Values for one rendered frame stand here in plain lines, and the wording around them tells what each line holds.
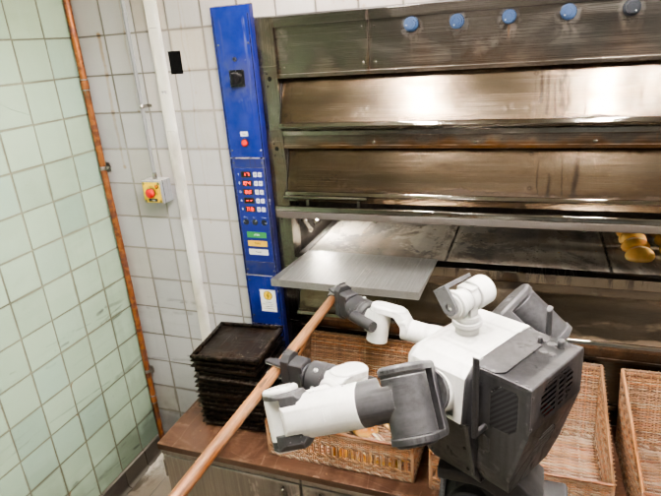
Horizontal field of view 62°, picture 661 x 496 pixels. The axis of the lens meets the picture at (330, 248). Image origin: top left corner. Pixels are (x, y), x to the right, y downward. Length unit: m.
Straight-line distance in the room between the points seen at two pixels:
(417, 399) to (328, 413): 0.18
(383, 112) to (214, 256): 0.99
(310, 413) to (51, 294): 1.60
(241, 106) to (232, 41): 0.23
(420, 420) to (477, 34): 1.30
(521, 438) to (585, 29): 1.27
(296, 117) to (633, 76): 1.12
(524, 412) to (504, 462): 0.14
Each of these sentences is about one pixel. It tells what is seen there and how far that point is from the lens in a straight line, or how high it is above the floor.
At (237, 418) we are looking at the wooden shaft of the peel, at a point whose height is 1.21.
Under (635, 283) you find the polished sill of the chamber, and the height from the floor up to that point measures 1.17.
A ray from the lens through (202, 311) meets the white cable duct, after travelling 2.62.
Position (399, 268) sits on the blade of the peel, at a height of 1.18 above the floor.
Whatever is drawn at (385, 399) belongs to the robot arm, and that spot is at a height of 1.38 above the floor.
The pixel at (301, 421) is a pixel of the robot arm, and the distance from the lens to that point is 1.13.
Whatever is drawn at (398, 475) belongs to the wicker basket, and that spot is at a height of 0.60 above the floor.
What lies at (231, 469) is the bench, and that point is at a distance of 2.27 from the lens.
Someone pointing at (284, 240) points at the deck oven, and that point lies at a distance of 2.28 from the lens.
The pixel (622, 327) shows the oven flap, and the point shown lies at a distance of 2.20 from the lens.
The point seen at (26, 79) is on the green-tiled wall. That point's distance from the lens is 2.44.
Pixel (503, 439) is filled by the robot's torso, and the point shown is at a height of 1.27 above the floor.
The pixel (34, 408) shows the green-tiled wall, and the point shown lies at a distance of 2.57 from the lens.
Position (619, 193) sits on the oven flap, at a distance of 2.00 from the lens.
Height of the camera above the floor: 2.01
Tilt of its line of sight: 21 degrees down
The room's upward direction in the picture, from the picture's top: 4 degrees counter-clockwise
